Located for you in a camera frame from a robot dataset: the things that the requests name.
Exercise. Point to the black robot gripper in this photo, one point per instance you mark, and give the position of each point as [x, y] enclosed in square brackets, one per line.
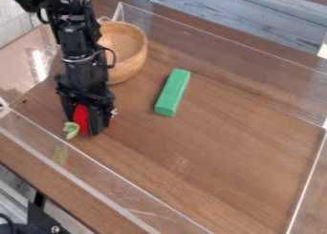
[82, 85]

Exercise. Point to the red plush strawberry toy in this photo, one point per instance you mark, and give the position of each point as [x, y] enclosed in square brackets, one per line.
[79, 124]

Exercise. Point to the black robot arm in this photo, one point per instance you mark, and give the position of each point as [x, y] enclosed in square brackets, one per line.
[74, 24]

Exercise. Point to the green rectangular block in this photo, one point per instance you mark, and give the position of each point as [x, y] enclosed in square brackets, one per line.
[173, 92]

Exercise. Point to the wooden bowl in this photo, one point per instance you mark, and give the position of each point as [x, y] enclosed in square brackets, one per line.
[127, 40]

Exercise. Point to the clear acrylic tray enclosure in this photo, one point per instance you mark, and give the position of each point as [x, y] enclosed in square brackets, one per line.
[234, 166]

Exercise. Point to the black clamp mount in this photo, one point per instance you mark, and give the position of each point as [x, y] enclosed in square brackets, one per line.
[40, 223]

